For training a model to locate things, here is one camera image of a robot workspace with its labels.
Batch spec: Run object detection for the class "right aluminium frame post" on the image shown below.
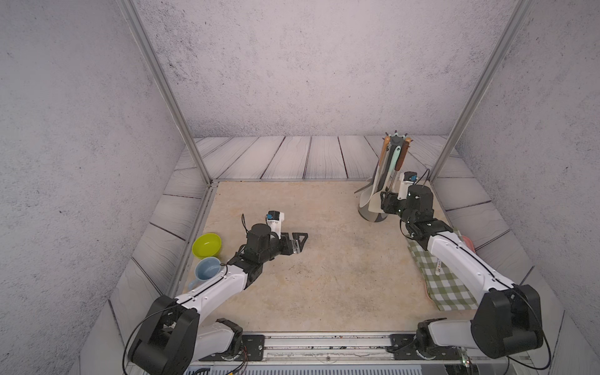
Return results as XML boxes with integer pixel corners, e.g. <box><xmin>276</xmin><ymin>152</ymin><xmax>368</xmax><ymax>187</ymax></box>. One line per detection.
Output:
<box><xmin>428</xmin><ymin>0</ymin><xmax>534</xmax><ymax>182</ymax></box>

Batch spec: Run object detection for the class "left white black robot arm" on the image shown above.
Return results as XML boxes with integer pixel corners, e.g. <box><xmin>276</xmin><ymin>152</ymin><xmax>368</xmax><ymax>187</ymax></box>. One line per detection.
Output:
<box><xmin>122</xmin><ymin>223</ymin><xmax>309</xmax><ymax>374</ymax></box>

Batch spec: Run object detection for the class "cream spatula light wood handle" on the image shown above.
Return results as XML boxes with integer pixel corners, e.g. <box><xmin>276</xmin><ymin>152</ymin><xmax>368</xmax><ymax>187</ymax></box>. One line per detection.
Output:
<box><xmin>359</xmin><ymin>135</ymin><xmax>391</xmax><ymax>209</ymax></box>

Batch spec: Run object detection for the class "metal spoon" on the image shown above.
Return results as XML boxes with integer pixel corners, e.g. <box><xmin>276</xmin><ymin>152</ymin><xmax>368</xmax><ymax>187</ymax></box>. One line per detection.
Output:
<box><xmin>435</xmin><ymin>260</ymin><xmax>443</xmax><ymax>276</ymax></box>

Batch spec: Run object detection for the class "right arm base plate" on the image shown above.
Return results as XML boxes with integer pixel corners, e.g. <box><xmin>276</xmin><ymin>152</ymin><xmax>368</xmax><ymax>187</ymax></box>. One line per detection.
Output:
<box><xmin>386</xmin><ymin>334</ymin><xmax>461</xmax><ymax>361</ymax></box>

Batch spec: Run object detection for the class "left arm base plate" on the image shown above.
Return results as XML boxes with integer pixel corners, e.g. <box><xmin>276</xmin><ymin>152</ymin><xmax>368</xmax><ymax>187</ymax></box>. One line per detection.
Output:
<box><xmin>199</xmin><ymin>334</ymin><xmax>266</xmax><ymax>362</ymax></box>

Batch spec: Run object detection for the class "lime green bowl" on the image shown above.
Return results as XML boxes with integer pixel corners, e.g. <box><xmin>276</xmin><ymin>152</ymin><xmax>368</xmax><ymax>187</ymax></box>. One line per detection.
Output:
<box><xmin>192</xmin><ymin>233</ymin><xmax>222</xmax><ymax>259</ymax></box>

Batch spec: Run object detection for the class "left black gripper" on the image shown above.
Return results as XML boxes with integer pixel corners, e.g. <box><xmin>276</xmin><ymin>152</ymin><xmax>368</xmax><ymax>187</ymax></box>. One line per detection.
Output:
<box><xmin>257</xmin><ymin>232</ymin><xmax>308</xmax><ymax>267</ymax></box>

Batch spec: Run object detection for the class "left aluminium frame post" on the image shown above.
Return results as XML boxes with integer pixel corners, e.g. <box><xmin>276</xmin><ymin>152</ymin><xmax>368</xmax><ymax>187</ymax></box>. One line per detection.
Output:
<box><xmin>117</xmin><ymin>0</ymin><xmax>213</xmax><ymax>185</ymax></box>

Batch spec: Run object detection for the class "pink plate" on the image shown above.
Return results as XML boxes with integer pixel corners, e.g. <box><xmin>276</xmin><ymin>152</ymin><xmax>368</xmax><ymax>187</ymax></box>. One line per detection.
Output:
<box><xmin>462</xmin><ymin>235</ymin><xmax>475</xmax><ymax>253</ymax></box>

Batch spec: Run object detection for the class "green checkered cloth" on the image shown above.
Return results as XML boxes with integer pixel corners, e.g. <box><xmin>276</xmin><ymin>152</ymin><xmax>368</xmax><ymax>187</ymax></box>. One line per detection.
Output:
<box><xmin>406</xmin><ymin>239</ymin><xmax>478</xmax><ymax>311</ymax></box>

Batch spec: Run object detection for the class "grey utensil rack stand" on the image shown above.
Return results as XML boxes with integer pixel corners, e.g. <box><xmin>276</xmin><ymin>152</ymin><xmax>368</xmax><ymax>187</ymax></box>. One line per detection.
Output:
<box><xmin>358</xmin><ymin>132</ymin><xmax>408</xmax><ymax>223</ymax></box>

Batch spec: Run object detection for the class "aluminium mounting rail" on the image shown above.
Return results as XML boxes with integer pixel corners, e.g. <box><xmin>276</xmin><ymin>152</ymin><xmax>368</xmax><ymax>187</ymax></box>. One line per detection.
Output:
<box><xmin>123</xmin><ymin>330</ymin><xmax>538</xmax><ymax>375</ymax></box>

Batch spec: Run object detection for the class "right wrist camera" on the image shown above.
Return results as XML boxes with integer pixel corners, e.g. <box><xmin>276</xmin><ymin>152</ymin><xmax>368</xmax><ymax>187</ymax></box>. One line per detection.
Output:
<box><xmin>398</xmin><ymin>171</ymin><xmax>418</xmax><ymax>200</ymax></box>

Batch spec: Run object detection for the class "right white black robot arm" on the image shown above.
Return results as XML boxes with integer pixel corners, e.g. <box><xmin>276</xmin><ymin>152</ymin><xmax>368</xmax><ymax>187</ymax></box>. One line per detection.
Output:
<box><xmin>381</xmin><ymin>184</ymin><xmax>547</xmax><ymax>359</ymax></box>

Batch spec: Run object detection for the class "light blue mug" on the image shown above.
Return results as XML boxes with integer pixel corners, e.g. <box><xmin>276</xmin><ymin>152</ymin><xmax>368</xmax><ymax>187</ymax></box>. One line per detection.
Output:
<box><xmin>188</xmin><ymin>257</ymin><xmax>222</xmax><ymax>291</ymax></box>

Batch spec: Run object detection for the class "aluminium frame post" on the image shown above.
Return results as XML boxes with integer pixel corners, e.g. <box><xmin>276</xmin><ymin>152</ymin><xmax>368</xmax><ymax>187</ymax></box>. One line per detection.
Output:
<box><xmin>117</xmin><ymin>0</ymin><xmax>213</xmax><ymax>185</ymax></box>
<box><xmin>428</xmin><ymin>0</ymin><xmax>534</xmax><ymax>182</ymax></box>

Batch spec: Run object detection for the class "grey spatula mint handle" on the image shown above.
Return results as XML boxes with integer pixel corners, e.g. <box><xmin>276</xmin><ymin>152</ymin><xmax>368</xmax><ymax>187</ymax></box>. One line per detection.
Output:
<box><xmin>353</xmin><ymin>183</ymin><xmax>373</xmax><ymax>194</ymax></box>

